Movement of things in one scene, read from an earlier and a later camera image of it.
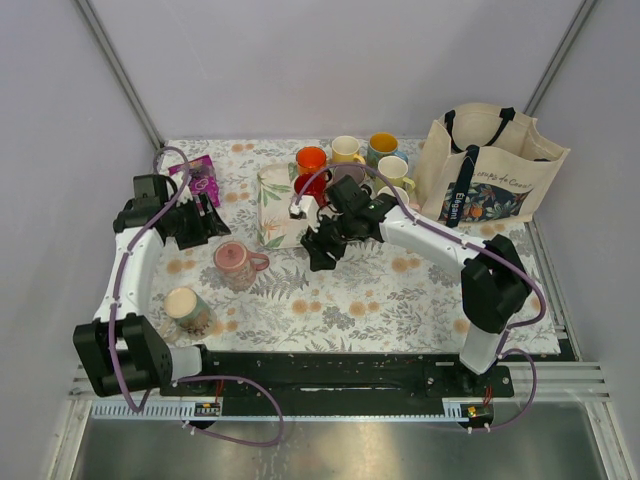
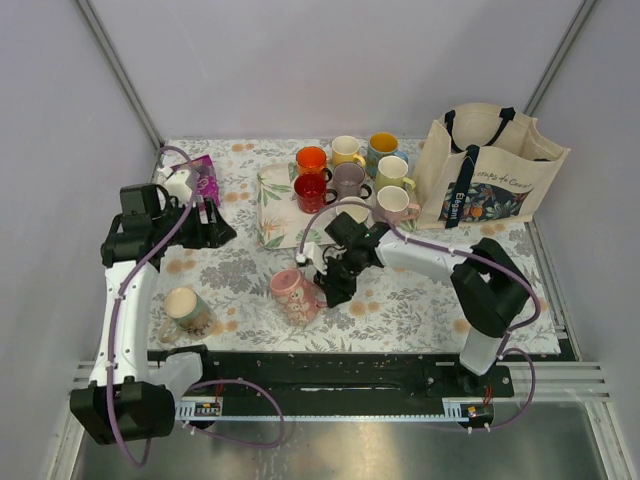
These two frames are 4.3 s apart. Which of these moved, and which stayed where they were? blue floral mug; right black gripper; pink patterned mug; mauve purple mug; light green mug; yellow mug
Moved: pink patterned mug; right black gripper
Stayed: blue floral mug; mauve purple mug; light green mug; yellow mug
